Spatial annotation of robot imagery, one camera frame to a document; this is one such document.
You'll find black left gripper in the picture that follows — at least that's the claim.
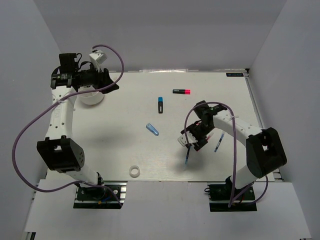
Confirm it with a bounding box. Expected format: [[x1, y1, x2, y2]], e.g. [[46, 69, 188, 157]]
[[76, 61, 120, 95]]

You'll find light blue gel pen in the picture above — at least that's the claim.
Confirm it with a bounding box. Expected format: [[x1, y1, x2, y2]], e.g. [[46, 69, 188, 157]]
[[184, 146, 191, 166]]

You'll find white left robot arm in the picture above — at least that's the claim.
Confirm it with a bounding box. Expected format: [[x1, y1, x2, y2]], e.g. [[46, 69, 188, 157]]
[[36, 67, 119, 200]]

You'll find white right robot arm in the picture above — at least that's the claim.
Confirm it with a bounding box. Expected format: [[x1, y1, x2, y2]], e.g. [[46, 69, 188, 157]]
[[177, 100, 287, 200]]

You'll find white round divided organizer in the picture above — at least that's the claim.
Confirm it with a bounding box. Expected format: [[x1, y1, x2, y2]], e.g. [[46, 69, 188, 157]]
[[78, 86, 106, 106]]

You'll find dark blue gel pen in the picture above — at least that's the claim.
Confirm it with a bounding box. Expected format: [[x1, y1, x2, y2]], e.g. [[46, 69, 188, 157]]
[[214, 131, 225, 153]]

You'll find pink cap black highlighter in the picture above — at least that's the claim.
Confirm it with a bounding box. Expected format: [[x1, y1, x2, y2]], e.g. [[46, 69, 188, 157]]
[[172, 89, 191, 95]]

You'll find blue cap black highlighter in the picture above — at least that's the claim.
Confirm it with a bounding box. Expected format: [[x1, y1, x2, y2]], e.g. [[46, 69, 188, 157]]
[[157, 97, 164, 114]]

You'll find right black logo sticker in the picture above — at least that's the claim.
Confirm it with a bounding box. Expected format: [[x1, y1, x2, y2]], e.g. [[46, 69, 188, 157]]
[[226, 72, 244, 77]]

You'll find clear tape roll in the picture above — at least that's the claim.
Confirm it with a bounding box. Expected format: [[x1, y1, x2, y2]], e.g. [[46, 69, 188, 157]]
[[129, 165, 141, 178]]

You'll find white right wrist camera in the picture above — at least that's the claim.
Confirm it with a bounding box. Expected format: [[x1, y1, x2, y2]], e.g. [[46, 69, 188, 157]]
[[177, 131, 198, 148]]

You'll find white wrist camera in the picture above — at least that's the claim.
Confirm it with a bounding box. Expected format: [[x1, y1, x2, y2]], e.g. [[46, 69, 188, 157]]
[[177, 131, 198, 148], [89, 50, 107, 66]]

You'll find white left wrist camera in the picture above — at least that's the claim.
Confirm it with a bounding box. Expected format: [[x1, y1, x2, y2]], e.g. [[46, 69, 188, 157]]
[[89, 50, 107, 66]]

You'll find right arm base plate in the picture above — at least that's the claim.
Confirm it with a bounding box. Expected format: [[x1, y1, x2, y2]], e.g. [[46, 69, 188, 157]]
[[204, 183, 257, 213]]

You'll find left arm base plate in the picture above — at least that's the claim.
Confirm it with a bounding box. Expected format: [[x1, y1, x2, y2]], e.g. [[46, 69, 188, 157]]
[[73, 181, 127, 210]]

